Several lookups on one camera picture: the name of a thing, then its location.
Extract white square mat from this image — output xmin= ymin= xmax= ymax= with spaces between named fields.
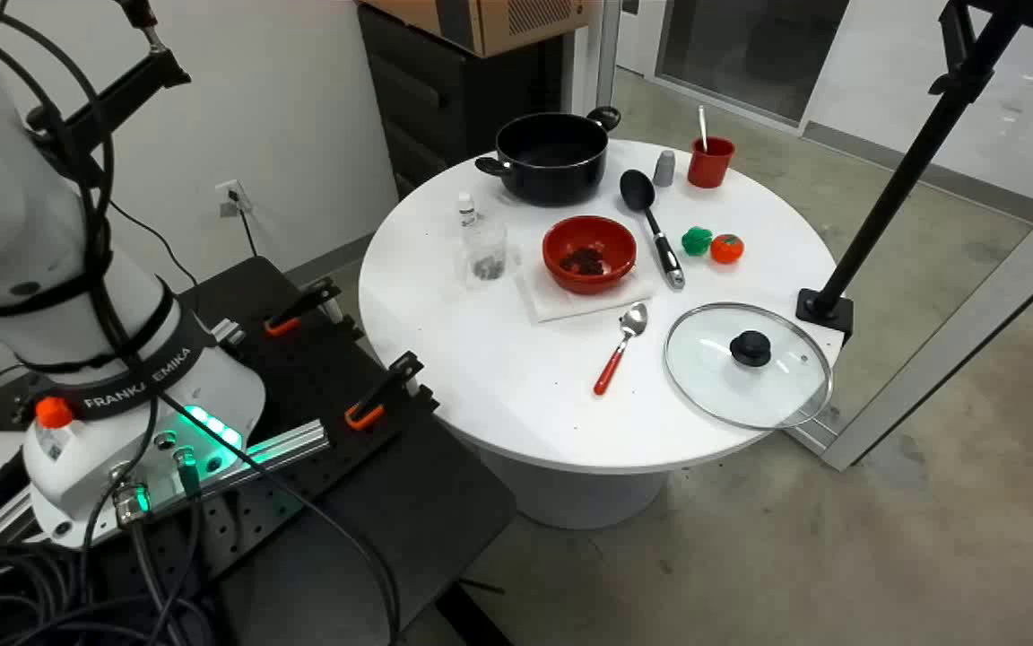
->
xmin=516 ymin=243 xmax=661 ymax=327

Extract black cable bundle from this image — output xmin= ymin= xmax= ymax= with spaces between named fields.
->
xmin=0 ymin=452 xmax=406 ymax=646

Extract grey metal frame post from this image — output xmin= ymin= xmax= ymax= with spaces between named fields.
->
xmin=563 ymin=0 xmax=627 ymax=117

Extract metal spoon red handle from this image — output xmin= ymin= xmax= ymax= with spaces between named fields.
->
xmin=588 ymin=302 xmax=652 ymax=399

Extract black clamp orange grip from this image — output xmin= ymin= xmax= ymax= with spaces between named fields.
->
xmin=340 ymin=348 xmax=425 ymax=435
xmin=258 ymin=275 xmax=345 ymax=339

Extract white wall outlet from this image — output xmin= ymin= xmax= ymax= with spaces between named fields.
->
xmin=212 ymin=176 xmax=253 ymax=222

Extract black ladle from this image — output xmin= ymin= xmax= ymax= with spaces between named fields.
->
xmin=618 ymin=165 xmax=688 ymax=294

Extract aluminium rail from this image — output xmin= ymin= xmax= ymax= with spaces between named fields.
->
xmin=0 ymin=417 xmax=334 ymax=550

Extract orange toy piece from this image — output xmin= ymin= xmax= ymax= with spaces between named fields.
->
xmin=706 ymin=229 xmax=748 ymax=270

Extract black tripod stand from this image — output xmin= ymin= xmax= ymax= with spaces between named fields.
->
xmin=794 ymin=0 xmax=1033 ymax=339

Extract clear plastic jar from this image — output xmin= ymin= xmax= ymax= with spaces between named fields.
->
xmin=456 ymin=213 xmax=510 ymax=286

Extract white table pedestal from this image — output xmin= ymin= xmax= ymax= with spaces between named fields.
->
xmin=480 ymin=446 xmax=673 ymax=536

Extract black cabinet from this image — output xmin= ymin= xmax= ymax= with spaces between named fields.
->
xmin=355 ymin=2 xmax=580 ymax=201

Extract glass pot lid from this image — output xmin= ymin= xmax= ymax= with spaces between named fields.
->
xmin=661 ymin=299 xmax=834 ymax=435

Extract grey door frame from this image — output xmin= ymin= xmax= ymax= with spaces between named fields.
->
xmin=790 ymin=165 xmax=1033 ymax=473

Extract dark beans pile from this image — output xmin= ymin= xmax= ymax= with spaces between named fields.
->
xmin=563 ymin=243 xmax=609 ymax=275

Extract red bowl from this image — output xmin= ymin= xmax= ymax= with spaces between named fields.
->
xmin=539 ymin=213 xmax=642 ymax=299

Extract black cooking pot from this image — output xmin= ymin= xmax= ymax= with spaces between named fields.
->
xmin=473 ymin=103 xmax=623 ymax=207

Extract red cup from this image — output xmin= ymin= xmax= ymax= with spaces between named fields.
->
xmin=684 ymin=131 xmax=737 ymax=190

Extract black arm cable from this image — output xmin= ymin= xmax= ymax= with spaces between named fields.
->
xmin=0 ymin=0 xmax=187 ymax=481

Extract black robot platform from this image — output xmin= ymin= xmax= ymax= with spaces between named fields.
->
xmin=0 ymin=253 xmax=520 ymax=646

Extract cardboard box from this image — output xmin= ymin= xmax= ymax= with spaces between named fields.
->
xmin=357 ymin=0 xmax=597 ymax=60

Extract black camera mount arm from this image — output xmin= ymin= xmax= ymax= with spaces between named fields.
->
xmin=21 ymin=0 xmax=192 ymax=190

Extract white device orange cap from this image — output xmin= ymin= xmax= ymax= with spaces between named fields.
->
xmin=21 ymin=390 xmax=125 ymax=505

